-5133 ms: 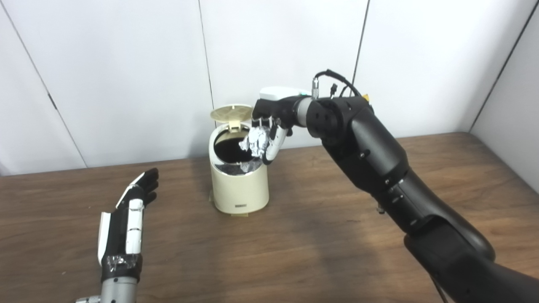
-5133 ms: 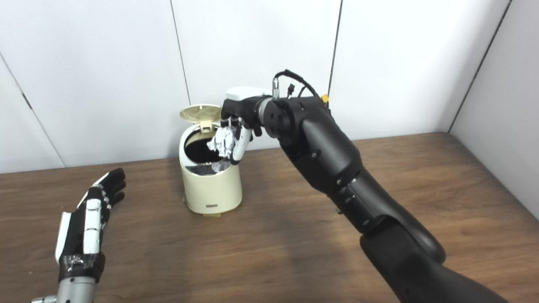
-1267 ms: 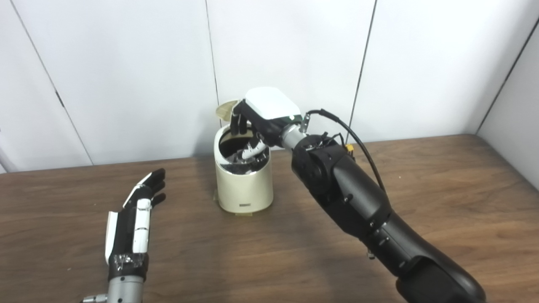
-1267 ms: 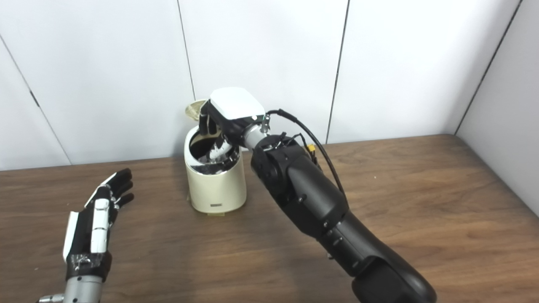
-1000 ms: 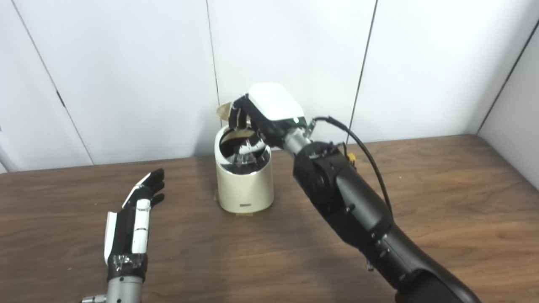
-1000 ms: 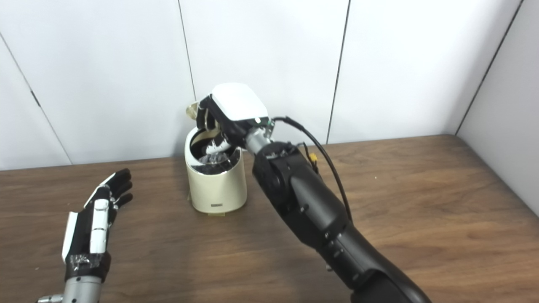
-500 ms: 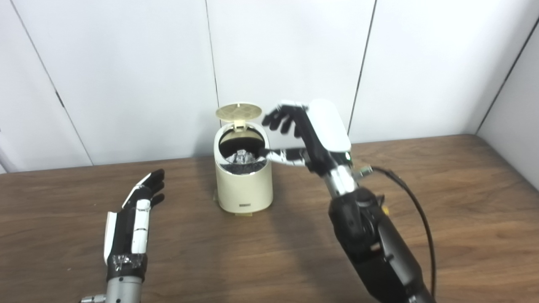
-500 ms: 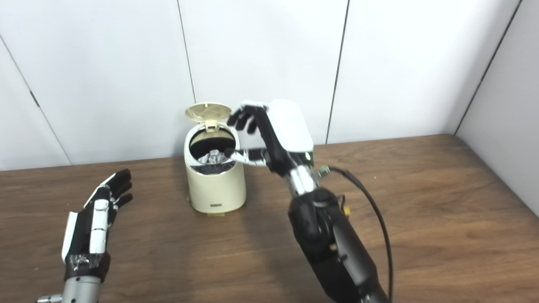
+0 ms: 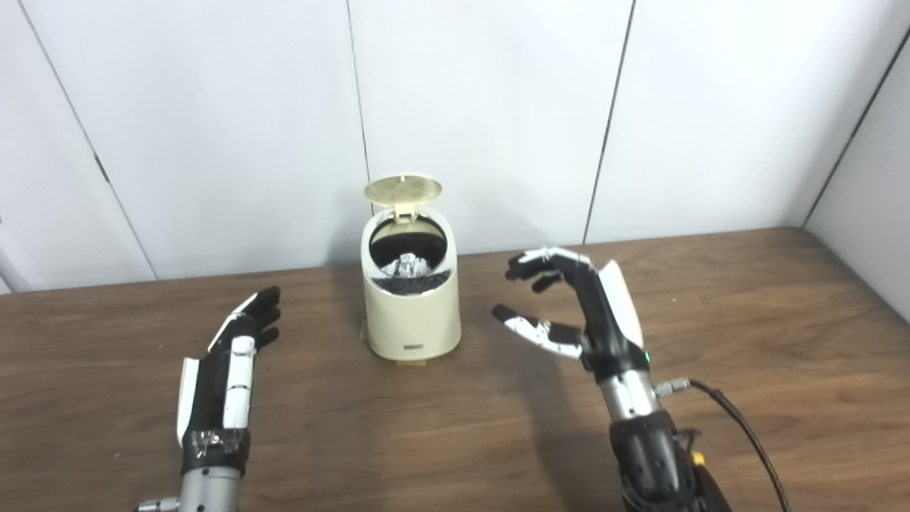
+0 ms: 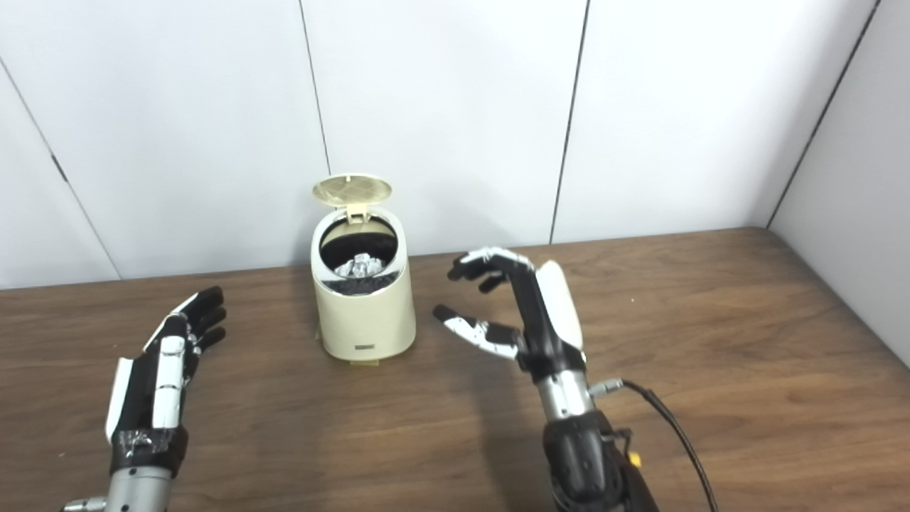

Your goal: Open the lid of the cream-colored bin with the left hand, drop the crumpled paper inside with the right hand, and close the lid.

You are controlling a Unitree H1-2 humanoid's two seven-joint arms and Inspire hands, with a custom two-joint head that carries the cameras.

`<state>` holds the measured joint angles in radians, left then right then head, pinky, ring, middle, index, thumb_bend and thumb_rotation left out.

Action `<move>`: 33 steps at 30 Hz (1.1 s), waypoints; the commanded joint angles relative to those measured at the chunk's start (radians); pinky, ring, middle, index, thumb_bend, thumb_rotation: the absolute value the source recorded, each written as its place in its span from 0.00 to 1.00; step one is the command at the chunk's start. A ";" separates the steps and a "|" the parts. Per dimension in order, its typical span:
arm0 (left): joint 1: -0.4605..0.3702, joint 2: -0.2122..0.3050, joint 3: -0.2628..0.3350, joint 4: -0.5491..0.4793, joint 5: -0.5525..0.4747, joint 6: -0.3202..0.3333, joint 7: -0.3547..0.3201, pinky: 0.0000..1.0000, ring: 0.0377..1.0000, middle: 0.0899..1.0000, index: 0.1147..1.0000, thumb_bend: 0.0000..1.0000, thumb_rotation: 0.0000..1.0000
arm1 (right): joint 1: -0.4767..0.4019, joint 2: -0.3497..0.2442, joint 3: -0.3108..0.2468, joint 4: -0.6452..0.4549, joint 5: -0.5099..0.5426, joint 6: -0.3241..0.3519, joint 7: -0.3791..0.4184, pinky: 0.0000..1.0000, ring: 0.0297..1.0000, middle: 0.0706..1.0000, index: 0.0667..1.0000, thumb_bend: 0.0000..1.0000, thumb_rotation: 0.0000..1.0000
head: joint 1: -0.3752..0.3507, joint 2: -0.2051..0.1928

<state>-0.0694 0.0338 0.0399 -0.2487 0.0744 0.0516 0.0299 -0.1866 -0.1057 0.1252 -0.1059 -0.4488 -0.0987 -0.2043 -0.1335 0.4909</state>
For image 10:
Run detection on white paper ball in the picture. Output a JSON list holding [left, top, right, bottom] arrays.
[[334, 252, 385, 279]]

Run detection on yellow tape under bin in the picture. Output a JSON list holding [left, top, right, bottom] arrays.
[[315, 327, 381, 368]]

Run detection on cream-colored desktop trash bin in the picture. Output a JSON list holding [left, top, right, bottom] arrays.
[[310, 173, 417, 363]]

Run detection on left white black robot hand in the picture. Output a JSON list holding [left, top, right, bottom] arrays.
[[105, 286, 228, 476]]

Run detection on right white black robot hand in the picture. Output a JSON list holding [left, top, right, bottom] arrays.
[[432, 246, 588, 378]]

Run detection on round cream bin lid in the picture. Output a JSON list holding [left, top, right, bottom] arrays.
[[313, 173, 393, 223]]

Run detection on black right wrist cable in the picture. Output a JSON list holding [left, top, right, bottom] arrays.
[[589, 379, 719, 512]]

